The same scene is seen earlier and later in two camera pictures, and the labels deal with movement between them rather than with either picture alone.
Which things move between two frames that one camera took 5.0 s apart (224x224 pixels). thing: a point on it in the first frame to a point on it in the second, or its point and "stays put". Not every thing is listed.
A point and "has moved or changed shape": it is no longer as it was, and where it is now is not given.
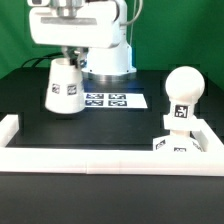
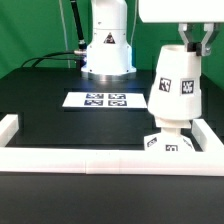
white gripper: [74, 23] to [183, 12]
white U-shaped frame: [106, 161] stays put
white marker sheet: [114, 100] stays put
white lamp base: [179, 139] has moved or changed shape
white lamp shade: [65, 93] to [176, 91]
